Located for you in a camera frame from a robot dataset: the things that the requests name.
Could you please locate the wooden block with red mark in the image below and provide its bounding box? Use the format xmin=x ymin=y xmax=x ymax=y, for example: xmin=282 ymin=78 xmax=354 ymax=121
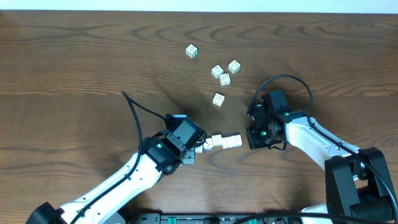
xmin=203 ymin=138 xmax=214 ymax=151

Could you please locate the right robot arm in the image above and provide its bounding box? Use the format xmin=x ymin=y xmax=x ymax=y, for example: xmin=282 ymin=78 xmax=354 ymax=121
xmin=247 ymin=107 xmax=397 ymax=223

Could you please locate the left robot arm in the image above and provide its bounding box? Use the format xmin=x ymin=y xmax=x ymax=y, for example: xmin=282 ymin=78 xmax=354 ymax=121
xmin=27 ymin=133 xmax=198 ymax=223

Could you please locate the wooden block green edge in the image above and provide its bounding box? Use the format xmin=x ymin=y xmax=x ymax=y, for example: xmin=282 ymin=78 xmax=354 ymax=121
xmin=228 ymin=60 xmax=241 ymax=74

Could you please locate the wooden block with teal side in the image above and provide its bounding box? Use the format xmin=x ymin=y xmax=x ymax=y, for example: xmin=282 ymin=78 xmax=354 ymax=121
xmin=185 ymin=44 xmax=198 ymax=58

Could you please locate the left black cable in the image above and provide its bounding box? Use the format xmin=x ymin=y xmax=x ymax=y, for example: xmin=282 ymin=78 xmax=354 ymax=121
xmin=70 ymin=90 xmax=167 ymax=224

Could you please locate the black cable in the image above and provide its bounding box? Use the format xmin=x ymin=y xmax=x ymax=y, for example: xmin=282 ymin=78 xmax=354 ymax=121
xmin=70 ymin=90 xmax=167 ymax=224
xmin=231 ymin=74 xmax=398 ymax=224

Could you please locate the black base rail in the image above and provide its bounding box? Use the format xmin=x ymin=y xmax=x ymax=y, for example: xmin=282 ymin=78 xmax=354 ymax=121
xmin=129 ymin=213 xmax=315 ymax=224

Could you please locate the right black cable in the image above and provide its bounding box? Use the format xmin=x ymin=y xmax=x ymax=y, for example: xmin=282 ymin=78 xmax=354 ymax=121
xmin=231 ymin=74 xmax=398 ymax=224

